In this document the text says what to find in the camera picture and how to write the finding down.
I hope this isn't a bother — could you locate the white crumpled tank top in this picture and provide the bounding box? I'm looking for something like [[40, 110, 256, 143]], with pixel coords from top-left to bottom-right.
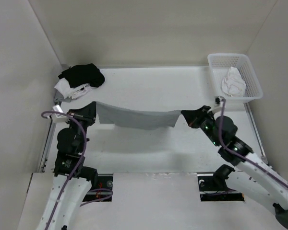
[[221, 67, 246, 97]]

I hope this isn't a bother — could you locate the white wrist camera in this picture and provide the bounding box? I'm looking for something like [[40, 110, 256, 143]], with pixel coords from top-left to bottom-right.
[[213, 96, 226, 114], [47, 105, 69, 123]]

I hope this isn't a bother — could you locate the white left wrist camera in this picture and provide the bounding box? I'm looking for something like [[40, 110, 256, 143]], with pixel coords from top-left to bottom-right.
[[47, 105, 69, 123]]

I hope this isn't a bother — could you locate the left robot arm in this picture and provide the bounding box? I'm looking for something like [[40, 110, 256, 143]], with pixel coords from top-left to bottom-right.
[[37, 102, 98, 230]]

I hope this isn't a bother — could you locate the white plastic mesh basket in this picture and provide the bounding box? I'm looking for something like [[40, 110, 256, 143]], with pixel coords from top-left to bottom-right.
[[207, 53, 263, 103]]

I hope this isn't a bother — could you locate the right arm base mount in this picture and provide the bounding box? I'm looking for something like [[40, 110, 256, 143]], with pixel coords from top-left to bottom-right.
[[197, 164, 245, 202]]

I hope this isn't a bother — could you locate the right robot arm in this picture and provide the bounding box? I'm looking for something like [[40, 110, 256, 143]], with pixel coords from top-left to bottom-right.
[[181, 105, 288, 230]]

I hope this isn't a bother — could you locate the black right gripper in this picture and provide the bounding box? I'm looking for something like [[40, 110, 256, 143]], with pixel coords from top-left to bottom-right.
[[181, 105, 221, 146]]

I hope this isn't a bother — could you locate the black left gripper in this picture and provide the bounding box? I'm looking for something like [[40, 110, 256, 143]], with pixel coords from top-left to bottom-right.
[[66, 102, 97, 152]]

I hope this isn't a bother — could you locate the grey tank top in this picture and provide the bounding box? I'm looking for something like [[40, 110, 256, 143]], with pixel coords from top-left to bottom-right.
[[96, 102, 181, 130]]

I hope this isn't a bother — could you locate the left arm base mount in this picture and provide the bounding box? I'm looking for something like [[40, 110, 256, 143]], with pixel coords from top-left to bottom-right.
[[83, 174, 114, 202]]

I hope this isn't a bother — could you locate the black folded tank top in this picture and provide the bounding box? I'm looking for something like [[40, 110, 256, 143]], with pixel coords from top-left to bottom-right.
[[58, 63, 105, 88]]

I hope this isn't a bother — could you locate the white folded tank top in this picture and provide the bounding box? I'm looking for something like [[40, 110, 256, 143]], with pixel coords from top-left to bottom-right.
[[54, 78, 93, 99]]

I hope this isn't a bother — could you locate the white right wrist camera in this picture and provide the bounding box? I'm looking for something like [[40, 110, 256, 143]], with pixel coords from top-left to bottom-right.
[[213, 96, 226, 114]]

